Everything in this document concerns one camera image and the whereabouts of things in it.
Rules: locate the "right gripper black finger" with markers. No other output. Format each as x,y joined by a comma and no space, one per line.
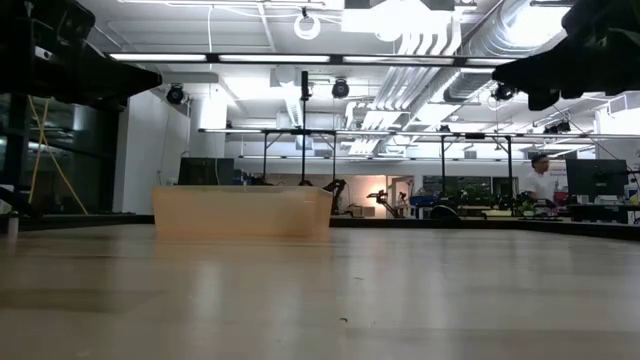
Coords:
544,101
535,75

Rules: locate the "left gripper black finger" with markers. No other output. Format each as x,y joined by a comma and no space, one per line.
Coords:
100,100
125,77

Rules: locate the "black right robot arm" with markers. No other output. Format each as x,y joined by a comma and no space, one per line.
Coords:
610,12

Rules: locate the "background black robot arm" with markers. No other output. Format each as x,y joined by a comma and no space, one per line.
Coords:
382,197
337,190

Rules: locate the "orange translucent plastic basket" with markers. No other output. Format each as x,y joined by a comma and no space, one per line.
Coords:
240,215

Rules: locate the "black ceiling spot lamp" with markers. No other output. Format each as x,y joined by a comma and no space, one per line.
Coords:
340,89
175,94
502,92

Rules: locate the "person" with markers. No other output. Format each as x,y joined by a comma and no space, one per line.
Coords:
540,185

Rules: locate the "large black monitor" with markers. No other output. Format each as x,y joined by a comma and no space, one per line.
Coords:
595,177

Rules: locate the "background green potted plant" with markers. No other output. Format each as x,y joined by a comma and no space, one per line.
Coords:
527,204

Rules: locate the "small black monitor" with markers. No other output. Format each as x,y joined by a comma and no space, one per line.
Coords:
205,171

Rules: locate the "black tripod pole stand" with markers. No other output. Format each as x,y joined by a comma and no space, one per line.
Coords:
303,125

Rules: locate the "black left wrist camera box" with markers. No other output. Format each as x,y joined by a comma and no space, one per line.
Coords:
76,20

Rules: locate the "background black rig frame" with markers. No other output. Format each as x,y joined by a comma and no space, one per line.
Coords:
442,165
265,160

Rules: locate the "small grey cylinder post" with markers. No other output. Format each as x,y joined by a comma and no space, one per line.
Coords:
12,225

